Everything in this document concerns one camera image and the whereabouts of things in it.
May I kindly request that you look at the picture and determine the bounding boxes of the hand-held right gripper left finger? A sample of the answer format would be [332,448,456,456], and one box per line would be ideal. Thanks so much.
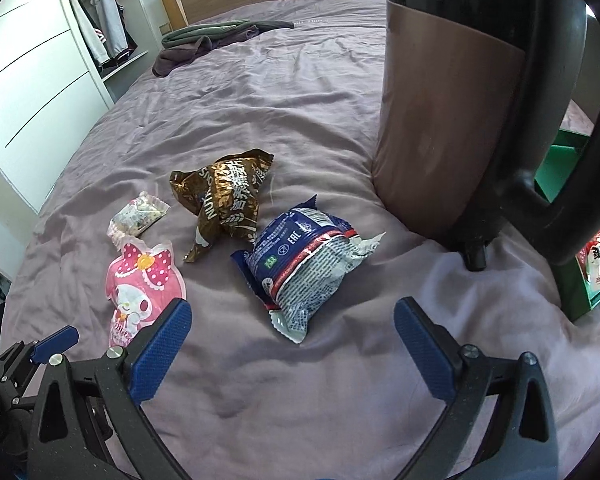
[26,297,193,480]

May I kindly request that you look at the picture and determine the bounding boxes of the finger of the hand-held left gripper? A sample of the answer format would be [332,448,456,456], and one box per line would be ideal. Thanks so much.
[0,325,79,376]

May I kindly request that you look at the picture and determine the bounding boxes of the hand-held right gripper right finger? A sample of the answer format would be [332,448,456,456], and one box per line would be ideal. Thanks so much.
[394,296,561,480]

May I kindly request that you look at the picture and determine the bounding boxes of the pink cartoon character packet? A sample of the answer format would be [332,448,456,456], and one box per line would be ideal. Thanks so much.
[105,241,188,348]

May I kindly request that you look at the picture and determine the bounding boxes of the small white candy packet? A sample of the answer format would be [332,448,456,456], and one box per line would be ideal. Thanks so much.
[107,191,171,250]

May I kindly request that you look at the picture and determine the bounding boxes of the blue and white snack packet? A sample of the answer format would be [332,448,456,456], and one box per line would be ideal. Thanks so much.
[230,195,387,345]

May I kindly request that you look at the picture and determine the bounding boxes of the green tray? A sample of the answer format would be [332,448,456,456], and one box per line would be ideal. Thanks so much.
[532,127,600,323]

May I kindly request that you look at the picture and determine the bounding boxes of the brown snack wrapper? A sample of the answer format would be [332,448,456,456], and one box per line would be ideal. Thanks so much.
[169,149,275,264]

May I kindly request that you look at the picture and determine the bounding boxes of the bed with purple sheet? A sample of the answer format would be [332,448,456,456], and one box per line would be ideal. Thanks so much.
[0,0,600,480]

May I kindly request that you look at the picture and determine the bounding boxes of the black and copper kettle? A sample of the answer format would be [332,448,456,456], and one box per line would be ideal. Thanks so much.
[371,0,600,273]

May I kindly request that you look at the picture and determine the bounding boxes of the white wardrobe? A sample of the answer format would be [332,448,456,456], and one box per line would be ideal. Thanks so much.
[0,0,148,211]

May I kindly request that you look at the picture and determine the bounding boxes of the dark purple garment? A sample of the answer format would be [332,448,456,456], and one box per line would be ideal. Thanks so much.
[152,27,261,78]

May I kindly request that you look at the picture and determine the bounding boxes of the grey-green garment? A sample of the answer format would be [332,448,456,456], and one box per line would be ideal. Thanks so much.
[161,19,295,51]

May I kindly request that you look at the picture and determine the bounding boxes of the hanging clothes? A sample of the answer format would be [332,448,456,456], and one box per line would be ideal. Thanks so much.
[67,0,136,72]

